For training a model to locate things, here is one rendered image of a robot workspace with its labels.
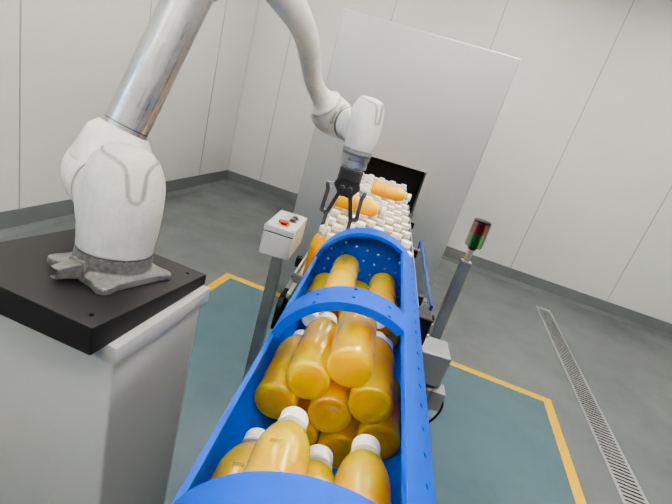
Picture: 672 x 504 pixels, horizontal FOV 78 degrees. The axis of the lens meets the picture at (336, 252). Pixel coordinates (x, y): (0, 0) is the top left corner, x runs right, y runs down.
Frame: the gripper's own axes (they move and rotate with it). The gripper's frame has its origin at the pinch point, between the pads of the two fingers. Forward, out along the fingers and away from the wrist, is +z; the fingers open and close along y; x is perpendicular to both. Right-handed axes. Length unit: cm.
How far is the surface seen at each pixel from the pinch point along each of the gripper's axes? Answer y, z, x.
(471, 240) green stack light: 47, -5, 17
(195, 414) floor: -40, 113, 19
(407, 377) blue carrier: 21, -8, -82
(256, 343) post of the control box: -16, 52, 0
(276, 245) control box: -15.9, 8.8, -8.0
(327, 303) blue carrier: 7, -9, -70
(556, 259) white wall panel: 239, 70, 372
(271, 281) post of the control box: -16.3, 25.6, 0.0
